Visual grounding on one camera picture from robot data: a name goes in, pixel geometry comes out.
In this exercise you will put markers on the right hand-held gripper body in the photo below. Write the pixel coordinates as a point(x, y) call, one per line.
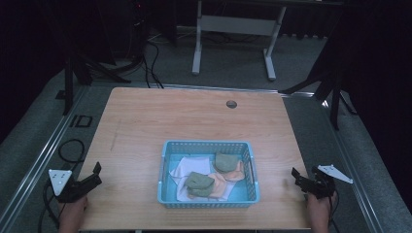
point(322, 184)

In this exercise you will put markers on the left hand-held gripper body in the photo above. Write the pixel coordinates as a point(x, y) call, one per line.
point(60, 180)

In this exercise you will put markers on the person's right hand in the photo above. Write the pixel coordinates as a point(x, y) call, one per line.
point(319, 207)

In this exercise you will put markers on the person's left hand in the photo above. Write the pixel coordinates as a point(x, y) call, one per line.
point(74, 210)

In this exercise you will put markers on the light blue plastic basket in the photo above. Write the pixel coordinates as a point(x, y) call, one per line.
point(249, 194)

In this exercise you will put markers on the green folded cloth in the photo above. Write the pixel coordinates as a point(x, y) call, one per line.
point(225, 162)
point(198, 183)

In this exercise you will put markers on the black metal stand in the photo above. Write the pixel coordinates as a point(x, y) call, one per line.
point(335, 97)
point(68, 84)

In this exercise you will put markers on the white cloth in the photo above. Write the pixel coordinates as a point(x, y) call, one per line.
point(191, 166)

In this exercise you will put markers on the aluminium floor rail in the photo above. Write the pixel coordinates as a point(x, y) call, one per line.
point(353, 174)
point(42, 158)

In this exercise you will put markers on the white metal desk frame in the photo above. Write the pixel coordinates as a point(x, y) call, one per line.
point(238, 25)

